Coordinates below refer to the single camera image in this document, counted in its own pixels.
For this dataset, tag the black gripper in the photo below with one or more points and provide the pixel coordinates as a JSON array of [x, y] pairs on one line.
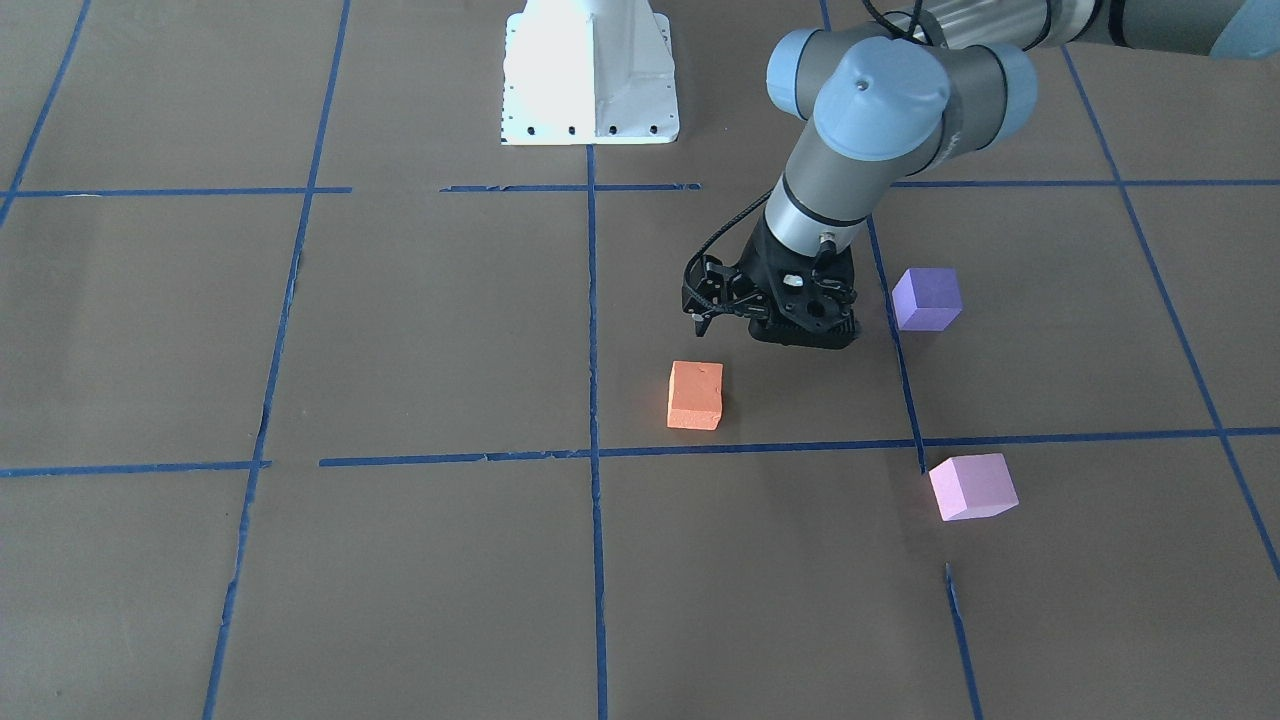
[[752, 270]]

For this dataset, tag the orange foam block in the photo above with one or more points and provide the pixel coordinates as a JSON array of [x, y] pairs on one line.
[[695, 395]]

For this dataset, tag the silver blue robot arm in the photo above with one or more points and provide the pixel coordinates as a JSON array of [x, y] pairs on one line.
[[896, 96]]

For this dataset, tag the purple foam block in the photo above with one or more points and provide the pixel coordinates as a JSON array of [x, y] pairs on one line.
[[927, 299]]

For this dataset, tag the pink foam block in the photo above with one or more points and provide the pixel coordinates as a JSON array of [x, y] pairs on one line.
[[973, 487]]

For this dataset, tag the brown paper table cover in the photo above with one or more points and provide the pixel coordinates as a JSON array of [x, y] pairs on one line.
[[321, 403]]

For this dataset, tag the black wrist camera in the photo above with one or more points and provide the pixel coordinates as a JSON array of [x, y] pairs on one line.
[[712, 289]]

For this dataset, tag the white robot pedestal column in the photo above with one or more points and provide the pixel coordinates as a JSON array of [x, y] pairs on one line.
[[588, 73]]

